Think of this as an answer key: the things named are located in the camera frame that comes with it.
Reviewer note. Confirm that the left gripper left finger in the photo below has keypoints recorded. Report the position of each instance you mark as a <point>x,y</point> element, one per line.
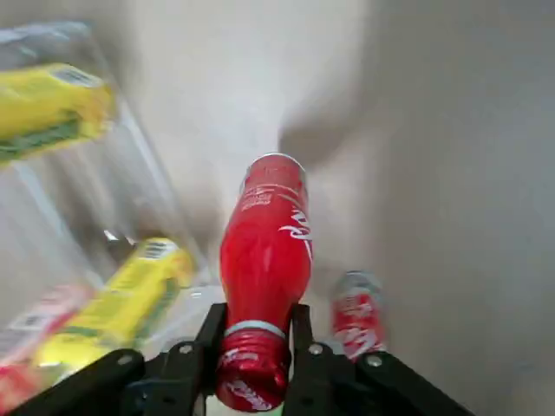
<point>165,381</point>

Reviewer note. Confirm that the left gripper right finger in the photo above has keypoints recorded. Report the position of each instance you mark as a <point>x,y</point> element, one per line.
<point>329,385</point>

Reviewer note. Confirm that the red cola bottle colourful print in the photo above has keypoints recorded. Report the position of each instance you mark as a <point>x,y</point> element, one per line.
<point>357,312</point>

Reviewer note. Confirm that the red cola bottle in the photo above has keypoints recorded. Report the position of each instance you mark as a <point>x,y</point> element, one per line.
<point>264,260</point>

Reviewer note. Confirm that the clear acrylic shelf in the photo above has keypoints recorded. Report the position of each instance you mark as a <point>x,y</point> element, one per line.
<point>130,143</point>

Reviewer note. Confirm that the yellow label tea bottle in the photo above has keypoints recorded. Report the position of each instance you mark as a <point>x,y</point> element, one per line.
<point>130,294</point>
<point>43,99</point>

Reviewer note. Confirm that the peach drink bottle pink label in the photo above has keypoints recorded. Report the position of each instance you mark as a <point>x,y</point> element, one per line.
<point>39,320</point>

